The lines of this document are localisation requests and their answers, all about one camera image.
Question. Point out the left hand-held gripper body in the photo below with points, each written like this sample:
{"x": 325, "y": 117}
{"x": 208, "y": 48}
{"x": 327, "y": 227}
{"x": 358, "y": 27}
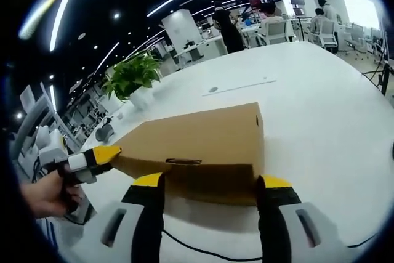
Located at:
{"x": 52, "y": 146}

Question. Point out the brown cardboard shoe box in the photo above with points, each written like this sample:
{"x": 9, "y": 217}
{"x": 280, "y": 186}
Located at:
{"x": 200, "y": 133}

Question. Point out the person's left hand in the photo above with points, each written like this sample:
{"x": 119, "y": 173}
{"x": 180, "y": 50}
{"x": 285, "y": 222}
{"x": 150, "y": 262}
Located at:
{"x": 43, "y": 195}

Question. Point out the green potted plant white pot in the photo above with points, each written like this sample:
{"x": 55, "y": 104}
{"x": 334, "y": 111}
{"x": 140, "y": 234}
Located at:
{"x": 132, "y": 75}

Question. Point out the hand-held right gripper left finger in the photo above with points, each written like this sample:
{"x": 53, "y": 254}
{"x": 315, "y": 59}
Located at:
{"x": 147, "y": 213}

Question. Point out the grey curved device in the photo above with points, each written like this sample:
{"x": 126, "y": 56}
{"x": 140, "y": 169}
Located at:
{"x": 104, "y": 132}

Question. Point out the white mesh office chair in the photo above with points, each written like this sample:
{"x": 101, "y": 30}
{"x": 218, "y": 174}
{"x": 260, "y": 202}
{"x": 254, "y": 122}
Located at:
{"x": 277, "y": 32}
{"x": 326, "y": 33}

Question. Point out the black tripod stand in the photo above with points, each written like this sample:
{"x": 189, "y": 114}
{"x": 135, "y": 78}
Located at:
{"x": 384, "y": 78}

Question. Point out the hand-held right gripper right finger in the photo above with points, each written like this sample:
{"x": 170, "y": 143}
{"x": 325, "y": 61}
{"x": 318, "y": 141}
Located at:
{"x": 271, "y": 213}

